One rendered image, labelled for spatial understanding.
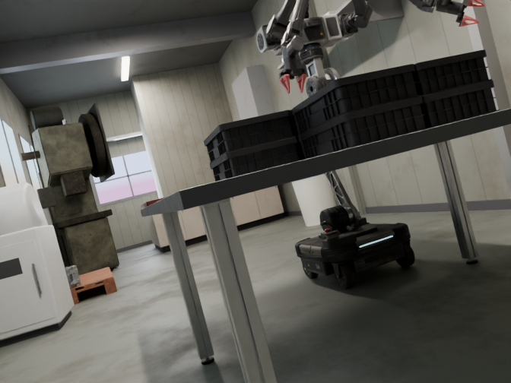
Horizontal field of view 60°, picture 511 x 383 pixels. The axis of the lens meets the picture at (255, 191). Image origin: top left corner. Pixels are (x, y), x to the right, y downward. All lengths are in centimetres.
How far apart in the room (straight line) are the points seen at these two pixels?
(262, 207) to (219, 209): 657
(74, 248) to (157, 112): 376
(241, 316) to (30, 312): 284
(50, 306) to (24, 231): 58
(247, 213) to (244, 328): 649
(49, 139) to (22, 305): 374
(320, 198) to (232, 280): 462
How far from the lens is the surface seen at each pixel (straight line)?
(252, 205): 749
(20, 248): 368
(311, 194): 555
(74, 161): 705
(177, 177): 932
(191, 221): 725
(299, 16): 213
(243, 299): 100
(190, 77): 979
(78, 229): 689
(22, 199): 380
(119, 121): 1044
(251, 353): 103
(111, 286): 471
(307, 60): 267
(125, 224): 1020
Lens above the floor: 67
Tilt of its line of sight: 1 degrees down
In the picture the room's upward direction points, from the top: 15 degrees counter-clockwise
